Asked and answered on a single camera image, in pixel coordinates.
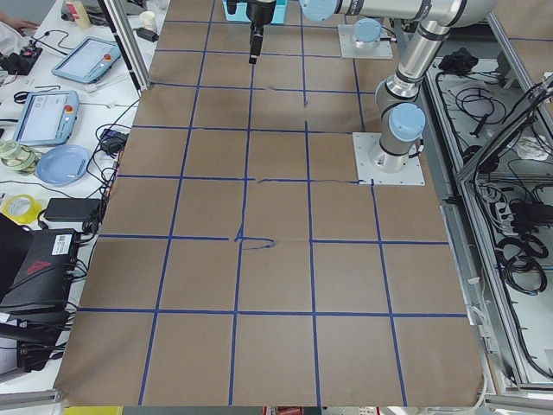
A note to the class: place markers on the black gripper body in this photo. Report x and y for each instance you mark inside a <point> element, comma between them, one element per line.
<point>260,11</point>

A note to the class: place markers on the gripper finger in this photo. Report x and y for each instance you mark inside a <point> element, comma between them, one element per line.
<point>256,43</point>

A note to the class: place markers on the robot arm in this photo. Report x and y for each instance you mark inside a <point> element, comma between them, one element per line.
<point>403,121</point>
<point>367,32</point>

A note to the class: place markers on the person hand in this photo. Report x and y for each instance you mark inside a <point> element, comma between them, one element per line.
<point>18,24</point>

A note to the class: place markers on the white paper cup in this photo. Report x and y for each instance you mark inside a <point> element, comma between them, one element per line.
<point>148,19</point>

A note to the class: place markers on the teach pendant far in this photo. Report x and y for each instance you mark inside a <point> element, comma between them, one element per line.
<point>88,62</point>

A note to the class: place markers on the teach pendant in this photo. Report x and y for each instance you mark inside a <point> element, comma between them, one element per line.
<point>47,118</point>
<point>88,62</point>

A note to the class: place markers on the teach pendant near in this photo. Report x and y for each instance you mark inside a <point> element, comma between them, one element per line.
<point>47,118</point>

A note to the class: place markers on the blue plate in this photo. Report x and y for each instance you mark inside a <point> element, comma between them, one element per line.
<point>63,165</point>

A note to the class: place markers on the black power adapter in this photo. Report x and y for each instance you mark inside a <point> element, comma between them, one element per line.
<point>71,210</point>

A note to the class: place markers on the yellow tape roll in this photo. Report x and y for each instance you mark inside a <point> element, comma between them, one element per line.
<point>22,209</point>

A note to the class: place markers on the black electronics box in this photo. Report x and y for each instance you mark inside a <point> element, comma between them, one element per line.
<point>35,268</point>

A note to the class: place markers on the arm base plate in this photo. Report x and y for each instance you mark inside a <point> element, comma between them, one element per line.
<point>350,47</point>
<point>375,166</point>

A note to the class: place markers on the aluminium frame post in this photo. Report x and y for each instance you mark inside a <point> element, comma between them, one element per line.
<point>127,43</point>

